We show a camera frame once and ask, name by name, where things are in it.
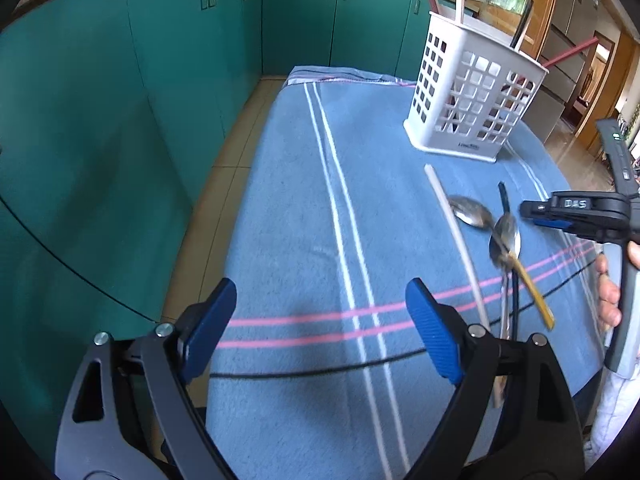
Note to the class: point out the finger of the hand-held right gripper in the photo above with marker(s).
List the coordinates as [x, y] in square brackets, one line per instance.
[536, 210]

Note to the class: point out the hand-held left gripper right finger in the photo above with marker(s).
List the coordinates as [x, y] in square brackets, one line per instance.
[432, 332]

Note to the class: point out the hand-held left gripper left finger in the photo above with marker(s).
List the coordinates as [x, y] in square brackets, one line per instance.
[207, 332]

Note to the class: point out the silver spoon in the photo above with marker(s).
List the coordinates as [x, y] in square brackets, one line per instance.
[513, 232]

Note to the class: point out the white plastic utensil basket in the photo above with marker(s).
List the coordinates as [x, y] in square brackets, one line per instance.
[470, 145]

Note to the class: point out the person's right hand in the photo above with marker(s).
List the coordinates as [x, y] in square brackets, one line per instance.
[609, 300]

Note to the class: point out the blue striped towel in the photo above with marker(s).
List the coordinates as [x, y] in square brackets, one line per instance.
[310, 210]

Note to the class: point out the silver refrigerator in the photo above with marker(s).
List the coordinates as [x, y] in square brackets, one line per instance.
[565, 45]

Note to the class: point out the person's light grey clothing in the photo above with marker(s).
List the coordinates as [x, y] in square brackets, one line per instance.
[615, 415]

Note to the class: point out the teal lower cabinets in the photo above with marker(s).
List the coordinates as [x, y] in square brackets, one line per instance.
[125, 110]

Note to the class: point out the wooden door frame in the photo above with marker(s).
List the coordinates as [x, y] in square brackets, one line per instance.
[607, 75]

